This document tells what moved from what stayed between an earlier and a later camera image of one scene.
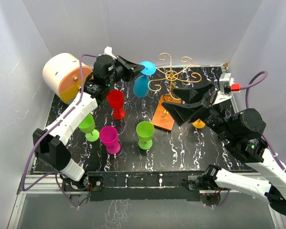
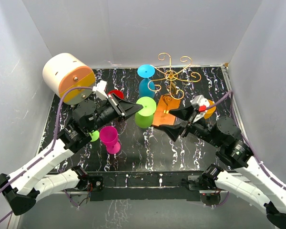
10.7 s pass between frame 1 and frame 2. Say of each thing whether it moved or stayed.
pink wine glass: stayed
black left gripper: moved
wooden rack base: stayed
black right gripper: moved
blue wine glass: moved
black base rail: stayed
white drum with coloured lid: stayed
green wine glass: moved
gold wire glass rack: stayed
